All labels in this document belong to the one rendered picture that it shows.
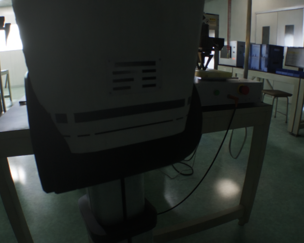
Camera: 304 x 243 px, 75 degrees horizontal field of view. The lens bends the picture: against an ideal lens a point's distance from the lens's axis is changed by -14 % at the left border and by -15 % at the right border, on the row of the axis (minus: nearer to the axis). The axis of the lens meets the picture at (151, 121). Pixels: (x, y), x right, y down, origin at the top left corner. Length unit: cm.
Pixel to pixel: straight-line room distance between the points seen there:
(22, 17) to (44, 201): 158
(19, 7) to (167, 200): 152
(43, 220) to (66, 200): 24
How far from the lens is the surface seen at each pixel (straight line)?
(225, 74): 104
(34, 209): 168
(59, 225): 149
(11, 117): 97
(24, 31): 22
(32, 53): 22
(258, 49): 394
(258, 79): 465
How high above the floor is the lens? 98
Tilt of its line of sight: 17 degrees down
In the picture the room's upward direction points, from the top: straight up
